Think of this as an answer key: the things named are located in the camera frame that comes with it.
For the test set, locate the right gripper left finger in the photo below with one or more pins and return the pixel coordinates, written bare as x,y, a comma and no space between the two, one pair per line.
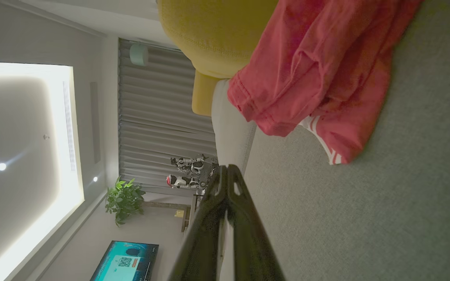
201,242

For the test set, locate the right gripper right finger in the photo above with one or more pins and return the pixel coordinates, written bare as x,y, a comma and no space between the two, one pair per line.
252,242

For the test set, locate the red white basketball jersey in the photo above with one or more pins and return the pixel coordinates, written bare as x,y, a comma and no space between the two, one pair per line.
318,70

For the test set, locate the wooden side shelf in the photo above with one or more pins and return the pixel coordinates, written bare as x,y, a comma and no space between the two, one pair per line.
186,218

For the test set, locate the yellow jug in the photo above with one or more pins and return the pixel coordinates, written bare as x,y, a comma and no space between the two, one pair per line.
179,213

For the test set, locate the white humanoid robot red hat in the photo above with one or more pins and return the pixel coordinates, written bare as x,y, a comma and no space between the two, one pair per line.
182,182

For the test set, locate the wheeled robot cart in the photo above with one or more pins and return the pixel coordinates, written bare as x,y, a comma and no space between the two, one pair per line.
209,171

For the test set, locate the white black humanoid robot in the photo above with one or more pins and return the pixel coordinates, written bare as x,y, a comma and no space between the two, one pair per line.
190,162

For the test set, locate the green potted plant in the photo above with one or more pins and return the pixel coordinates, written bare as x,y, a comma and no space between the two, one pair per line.
125,199

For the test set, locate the long grey sofa seat cushion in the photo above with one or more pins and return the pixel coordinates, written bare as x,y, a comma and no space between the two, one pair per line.
229,132

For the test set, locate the grey pleated curtain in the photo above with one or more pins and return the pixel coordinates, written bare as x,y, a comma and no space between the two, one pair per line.
154,117

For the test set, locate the yellow sofa end backrest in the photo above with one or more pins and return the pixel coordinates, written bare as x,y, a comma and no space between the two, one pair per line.
203,93

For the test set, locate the dark ceiling air vent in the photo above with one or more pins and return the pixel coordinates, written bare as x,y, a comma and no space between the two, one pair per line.
95,121

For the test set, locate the wall television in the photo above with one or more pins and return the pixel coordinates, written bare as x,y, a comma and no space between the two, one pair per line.
127,263

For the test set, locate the round white wall device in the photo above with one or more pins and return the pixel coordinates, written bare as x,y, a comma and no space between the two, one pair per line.
139,54

